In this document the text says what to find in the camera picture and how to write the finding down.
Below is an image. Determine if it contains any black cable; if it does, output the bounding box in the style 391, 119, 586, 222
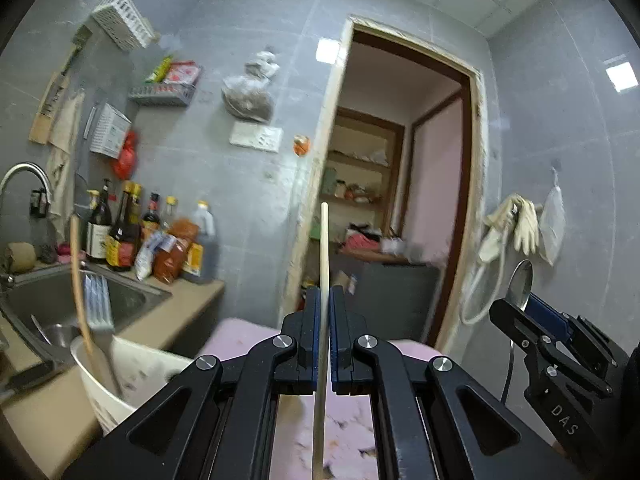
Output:
501, 342, 517, 405

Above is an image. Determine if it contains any red plastic bag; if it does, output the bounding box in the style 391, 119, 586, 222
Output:
111, 130, 138, 181

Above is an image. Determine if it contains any steel spoon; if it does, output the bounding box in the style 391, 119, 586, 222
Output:
507, 259, 535, 311

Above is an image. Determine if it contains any black wall clip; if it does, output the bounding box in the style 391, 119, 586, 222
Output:
29, 187, 49, 219

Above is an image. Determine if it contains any green snack packet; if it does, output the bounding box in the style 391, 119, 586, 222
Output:
145, 55, 173, 85

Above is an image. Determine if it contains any grey wall rack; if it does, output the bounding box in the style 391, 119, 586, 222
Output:
127, 84, 197, 107

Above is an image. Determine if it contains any wooden shelf unit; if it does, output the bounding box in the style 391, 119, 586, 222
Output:
320, 107, 406, 241

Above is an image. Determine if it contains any white wall socket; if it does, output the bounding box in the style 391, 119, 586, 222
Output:
256, 125, 284, 154

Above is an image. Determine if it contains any wooden chopstick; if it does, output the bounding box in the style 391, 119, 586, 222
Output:
311, 202, 330, 480
69, 214, 123, 397

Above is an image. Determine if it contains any white wall switch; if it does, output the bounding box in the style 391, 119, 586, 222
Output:
229, 120, 258, 150

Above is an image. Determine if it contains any beige sponge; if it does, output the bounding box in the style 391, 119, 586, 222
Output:
6, 241, 37, 274

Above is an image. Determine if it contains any beige kitchen counter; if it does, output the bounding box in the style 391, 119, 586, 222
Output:
0, 280, 226, 480

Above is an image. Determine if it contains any white shower hose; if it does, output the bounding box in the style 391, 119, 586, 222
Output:
459, 210, 516, 326

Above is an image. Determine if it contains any cooking oil jug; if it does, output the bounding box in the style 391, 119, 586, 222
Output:
181, 201, 219, 285

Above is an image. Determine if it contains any red snack packet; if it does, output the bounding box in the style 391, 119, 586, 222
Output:
162, 61, 203, 86

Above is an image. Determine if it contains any white mesh bag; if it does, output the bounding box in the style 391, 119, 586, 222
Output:
537, 167, 566, 267

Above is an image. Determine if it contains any pink sponge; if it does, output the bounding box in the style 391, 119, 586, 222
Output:
56, 242, 87, 262

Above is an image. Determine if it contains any white blue seasoning packet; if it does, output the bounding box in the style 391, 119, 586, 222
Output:
134, 231, 176, 282

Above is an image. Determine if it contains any hanging clear plastic bag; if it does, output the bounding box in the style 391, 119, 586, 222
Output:
221, 50, 276, 123

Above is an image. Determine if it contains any pink floral table cloth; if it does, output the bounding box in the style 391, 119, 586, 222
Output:
200, 316, 441, 480

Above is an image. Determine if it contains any red cloth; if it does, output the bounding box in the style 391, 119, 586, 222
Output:
339, 234, 381, 256

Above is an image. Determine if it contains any steel sink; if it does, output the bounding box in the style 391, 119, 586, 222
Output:
0, 262, 173, 366

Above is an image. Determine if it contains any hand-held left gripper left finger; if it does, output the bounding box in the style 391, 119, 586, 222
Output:
62, 285, 323, 480

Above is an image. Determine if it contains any chrome faucet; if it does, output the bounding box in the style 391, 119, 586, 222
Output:
0, 161, 53, 221

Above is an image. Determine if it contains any cream rubber glove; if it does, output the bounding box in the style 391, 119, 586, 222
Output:
512, 199, 541, 256
477, 194, 521, 263

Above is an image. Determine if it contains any dark bottle red cap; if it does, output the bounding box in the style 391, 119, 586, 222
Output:
141, 192, 162, 241

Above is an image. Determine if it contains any steel bowl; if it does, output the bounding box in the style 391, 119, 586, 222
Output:
39, 323, 83, 353

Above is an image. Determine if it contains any clear bottle gold cap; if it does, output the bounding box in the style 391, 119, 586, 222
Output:
161, 196, 179, 233

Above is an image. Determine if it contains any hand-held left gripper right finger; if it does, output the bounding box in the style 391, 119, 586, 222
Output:
327, 285, 586, 480

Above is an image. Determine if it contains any ceiling light panel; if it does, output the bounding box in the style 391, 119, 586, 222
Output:
604, 56, 639, 94

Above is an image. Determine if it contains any dark bottle yellow label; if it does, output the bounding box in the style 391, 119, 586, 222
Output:
106, 181, 144, 272

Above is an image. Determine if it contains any grey cabinet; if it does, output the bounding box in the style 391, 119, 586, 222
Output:
357, 255, 443, 341

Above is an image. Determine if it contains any white wall basket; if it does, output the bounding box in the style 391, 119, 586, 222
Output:
90, 0, 156, 52

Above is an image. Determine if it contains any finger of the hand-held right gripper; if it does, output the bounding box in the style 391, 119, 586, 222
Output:
489, 298, 618, 456
527, 294, 632, 376

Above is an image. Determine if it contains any dark bottle white label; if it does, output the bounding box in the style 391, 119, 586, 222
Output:
86, 179, 114, 264

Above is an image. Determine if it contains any beige hanging towel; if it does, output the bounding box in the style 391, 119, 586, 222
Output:
45, 87, 86, 241

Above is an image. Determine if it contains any wooden door frame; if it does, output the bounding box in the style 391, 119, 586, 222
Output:
277, 15, 488, 351

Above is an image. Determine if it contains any white plastic utensil holder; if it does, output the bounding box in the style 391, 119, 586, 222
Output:
70, 332, 196, 436

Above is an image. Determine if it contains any white wall box holder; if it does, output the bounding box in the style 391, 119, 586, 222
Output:
89, 102, 133, 158

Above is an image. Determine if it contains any orange seasoning packet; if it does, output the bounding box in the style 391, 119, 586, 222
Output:
152, 217, 201, 283

